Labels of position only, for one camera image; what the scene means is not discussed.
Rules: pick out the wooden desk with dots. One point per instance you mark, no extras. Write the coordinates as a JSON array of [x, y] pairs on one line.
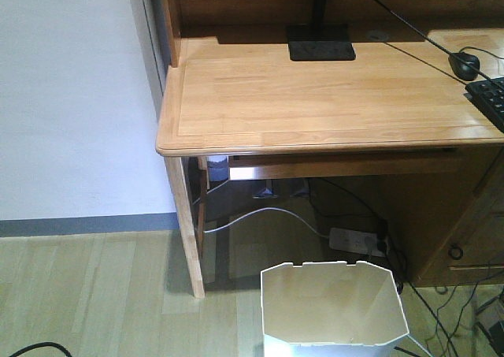
[[394, 111]]

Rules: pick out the black keyboard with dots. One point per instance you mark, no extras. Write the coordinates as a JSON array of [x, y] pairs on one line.
[[487, 97]]

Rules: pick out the white plastic trash bin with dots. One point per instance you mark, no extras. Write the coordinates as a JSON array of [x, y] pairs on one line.
[[331, 309]]

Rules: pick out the grey cylinder under desk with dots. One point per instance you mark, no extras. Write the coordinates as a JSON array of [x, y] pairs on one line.
[[218, 169]]

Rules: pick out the black computer mouse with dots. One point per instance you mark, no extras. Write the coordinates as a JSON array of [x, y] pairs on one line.
[[464, 66]]

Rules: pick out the white power strip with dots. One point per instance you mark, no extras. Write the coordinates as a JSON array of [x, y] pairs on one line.
[[358, 242]]

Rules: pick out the grey desk cable grommet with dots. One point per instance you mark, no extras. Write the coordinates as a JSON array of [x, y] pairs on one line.
[[377, 36]]

